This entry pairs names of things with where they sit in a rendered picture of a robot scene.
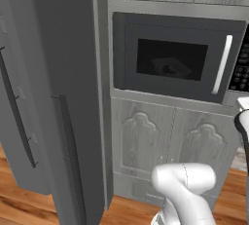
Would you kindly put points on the grey microwave oven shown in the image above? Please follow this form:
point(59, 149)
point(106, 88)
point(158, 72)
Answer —
point(240, 73)

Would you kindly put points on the grey fridge door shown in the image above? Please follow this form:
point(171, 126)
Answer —
point(74, 40)
point(13, 14)

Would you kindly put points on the grey carved cupboard door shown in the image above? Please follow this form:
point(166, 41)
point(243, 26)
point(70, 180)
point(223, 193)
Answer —
point(139, 138)
point(204, 141)

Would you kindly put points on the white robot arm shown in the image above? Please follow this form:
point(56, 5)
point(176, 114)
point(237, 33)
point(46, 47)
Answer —
point(184, 186)

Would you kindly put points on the dark grey microwave door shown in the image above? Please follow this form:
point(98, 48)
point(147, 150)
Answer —
point(129, 73)

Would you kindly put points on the grey drawer front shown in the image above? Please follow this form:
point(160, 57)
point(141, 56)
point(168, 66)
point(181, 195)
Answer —
point(136, 186)

